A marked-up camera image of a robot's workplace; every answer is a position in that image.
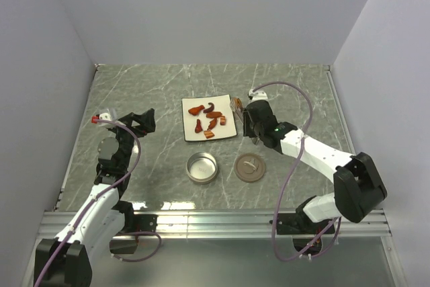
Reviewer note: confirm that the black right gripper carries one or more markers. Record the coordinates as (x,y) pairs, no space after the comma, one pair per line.
(246,130)

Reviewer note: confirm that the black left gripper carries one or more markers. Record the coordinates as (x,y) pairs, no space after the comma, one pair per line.
(145,120)

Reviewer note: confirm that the steel serving tongs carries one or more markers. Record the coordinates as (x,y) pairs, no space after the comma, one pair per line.
(238,110)

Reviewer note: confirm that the orange glazed food piece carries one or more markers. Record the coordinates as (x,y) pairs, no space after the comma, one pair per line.
(213,114)

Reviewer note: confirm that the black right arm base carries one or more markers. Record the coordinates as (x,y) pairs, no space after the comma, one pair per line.
(293,224)

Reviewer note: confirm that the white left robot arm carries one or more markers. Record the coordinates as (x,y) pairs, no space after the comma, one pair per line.
(68,258)

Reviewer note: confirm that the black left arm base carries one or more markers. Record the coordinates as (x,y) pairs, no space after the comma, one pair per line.
(136,225)

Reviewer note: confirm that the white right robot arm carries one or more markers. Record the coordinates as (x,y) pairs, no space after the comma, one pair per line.
(358,186)

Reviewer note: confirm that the brown round lunch box lid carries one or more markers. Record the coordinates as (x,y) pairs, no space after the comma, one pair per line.
(249,167)

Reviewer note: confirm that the round steel lunch box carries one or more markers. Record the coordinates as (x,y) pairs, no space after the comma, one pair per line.
(201,168)

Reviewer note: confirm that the white rectangular plate, black rim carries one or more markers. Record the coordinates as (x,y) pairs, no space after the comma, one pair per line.
(221,104)

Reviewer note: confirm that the red crispy meat strip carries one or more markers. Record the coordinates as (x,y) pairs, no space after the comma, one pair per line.
(213,123)

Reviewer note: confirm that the orange fried chicken wing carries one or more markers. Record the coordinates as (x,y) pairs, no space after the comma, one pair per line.
(196,110)

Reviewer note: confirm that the dark purple curved sausage piece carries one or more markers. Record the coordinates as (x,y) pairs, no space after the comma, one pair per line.
(209,109)

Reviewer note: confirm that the red chicken drumstick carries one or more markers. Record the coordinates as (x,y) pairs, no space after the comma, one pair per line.
(198,127)

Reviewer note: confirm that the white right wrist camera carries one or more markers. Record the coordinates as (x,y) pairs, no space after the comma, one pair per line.
(257,95)

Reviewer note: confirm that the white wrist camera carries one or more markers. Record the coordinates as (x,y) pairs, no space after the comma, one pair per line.
(257,95)
(105,114)

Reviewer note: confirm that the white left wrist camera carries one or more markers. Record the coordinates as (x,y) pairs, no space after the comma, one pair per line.
(105,114)

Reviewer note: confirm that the aluminium front rail frame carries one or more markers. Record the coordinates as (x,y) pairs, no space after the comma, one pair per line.
(246,224)

